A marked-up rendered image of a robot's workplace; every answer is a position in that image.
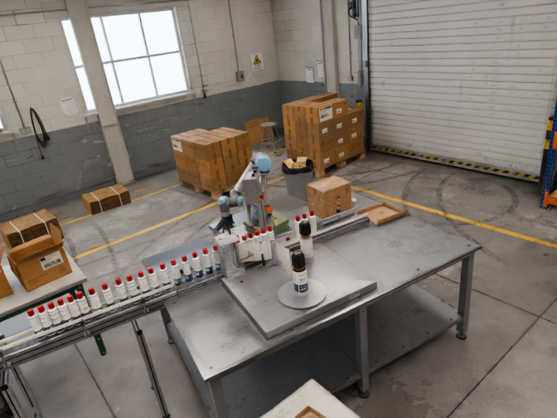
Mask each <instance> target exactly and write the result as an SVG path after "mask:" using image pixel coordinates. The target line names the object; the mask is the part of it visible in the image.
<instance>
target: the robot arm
mask: <svg viewBox="0 0 557 418"><path fill-rule="evenodd" d="M255 166H257V167H259V172H260V177H261V185H262V191H263V194H264V209H265V207H266V206H267V205H268V203H267V202H266V193H267V178H268V173H269V170H270V167H271V160H270V158H269V155H268V154H267V153H266V152H265V151H263V150H259V151H257V152H256V153H255V154H254V155H253V157H252V158H251V159H250V164H249V166H248V167H247V168H246V170H245V172H244V173H243V175H242V176H241V178H240V180H239V181H238V182H237V184H236V185H235V188H234V189H232V190H231V191H230V198H227V197H226V196H223V197H219V199H218V202H219V207H220V215H221V218H222V219H221V220H220V222H219V223H218V224H217V226H216V227H215V229H216V230H217V231H219V230H220V229H221V233H222V234H223V233H224V231H227V233H228V234H229V236H230V235H233V234H234V235H235V234H236V233H235V231H232V230H231V228H234V227H235V226H234V225H233V223H234V224H235V222H234V221H233V216H232V214H230V208H232V207H241V206H243V205H244V201H243V197H240V195H241V193H242V192H243V191H244V188H243V182H242V179H243V177H244V175H245V173H246V172H252V171H251V168H252V167H255ZM251 208H252V213H253V214H252V222H253V224H255V225H259V217H258V211H257V205H256V204H251Z"/></svg>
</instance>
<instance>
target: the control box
mask: <svg viewBox="0 0 557 418"><path fill-rule="evenodd" d="M256 172H257V173H255V174H254V175H255V177H251V174H252V173H253V172H246V173H245V175H244V177H243V179H242V182H243V188H244V193H245V203H246V205H249V204H259V203H260V200H261V198H259V196H260V195H261V194H263V191H262V188H261V191H260V190H259V186H260V184H259V179H258V177H259V174H260V172H259V171H256Z"/></svg>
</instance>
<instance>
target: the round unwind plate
mask: <svg viewBox="0 0 557 418"><path fill-rule="evenodd" d="M308 290H309V293H308V294H307V295H306V296H303V297H300V296H297V295H296V294H295V291H294V283H293V280H291V281H289V282H288V283H286V284H284V285H283V286H282V287H281V288H280V289H279V290H278V300H279V301H280V302H281V303H282V304H284V305H286V306H288V307H290V308H295V309H305V308H309V307H312V306H314V305H317V304H319V303H321V302H322V301H323V300H324V299H325V297H326V295H327V289H326V287H325V286H324V285H323V284H322V283H321V282H319V281H317V280H314V279H308Z"/></svg>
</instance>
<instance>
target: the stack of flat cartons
mask: <svg viewBox="0 0 557 418"><path fill-rule="evenodd" d="M49 222H50V223H51V224H53V225H54V226H56V227H57V228H59V229H60V230H61V228H60V224H59V222H58V220H57V218H56V217H55V216H53V215H52V214H51V213H49V212H48V210H47V209H44V210H41V211H38V212H36V213H33V214H30V215H26V216H22V217H20V218H17V219H15V220H13V221H10V222H6V223H3V224H0V232H1V234H2V238H3V239H4V241H5V243H6V245H7V247H8V248H9V249H12V248H14V247H16V246H19V245H22V244H24V243H26V242H28V241H32V240H34V239H36V238H38V237H40V236H44V235H49V236H51V228H50V224H49ZM61 236H62V239H63V238H65V237H64V235H63V231H62V230H61Z"/></svg>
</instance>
